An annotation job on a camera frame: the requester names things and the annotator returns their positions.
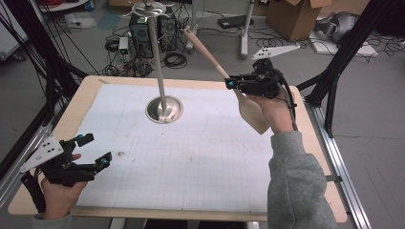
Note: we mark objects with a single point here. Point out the white cabinet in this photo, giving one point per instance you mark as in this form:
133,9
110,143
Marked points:
9,38

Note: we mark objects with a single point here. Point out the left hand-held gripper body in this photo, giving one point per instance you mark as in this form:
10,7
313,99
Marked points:
63,173

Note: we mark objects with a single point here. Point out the black frame strut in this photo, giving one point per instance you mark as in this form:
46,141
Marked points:
347,47
47,57

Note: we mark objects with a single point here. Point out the white round table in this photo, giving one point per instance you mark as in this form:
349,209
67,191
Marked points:
60,6

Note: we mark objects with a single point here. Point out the cardboard box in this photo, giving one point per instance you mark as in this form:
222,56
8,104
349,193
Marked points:
293,19

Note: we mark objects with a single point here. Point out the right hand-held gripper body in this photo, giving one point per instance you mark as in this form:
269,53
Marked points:
266,84

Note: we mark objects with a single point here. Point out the flat black device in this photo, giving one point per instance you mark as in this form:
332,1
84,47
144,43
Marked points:
234,21

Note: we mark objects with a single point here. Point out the person's left hand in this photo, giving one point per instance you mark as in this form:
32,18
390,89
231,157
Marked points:
62,198

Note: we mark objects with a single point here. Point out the metal utensil rack stand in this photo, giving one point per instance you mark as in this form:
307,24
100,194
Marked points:
164,109

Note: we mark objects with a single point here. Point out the black computer tower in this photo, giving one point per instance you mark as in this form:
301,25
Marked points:
168,30
140,36

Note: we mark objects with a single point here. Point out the aluminium rail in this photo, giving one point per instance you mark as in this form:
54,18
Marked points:
350,194
12,178

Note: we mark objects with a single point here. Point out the white foam board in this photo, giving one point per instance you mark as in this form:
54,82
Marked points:
359,49

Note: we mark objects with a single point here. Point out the grey bag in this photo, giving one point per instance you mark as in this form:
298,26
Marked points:
339,27

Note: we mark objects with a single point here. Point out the person's right hand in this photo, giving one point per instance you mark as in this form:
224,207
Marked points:
277,114

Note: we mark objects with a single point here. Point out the white grid mat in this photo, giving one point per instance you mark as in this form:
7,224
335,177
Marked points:
191,152

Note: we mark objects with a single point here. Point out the clear plastic bag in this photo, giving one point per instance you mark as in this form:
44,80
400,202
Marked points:
79,19

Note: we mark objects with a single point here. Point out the small white box device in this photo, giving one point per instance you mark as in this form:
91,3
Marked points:
123,45

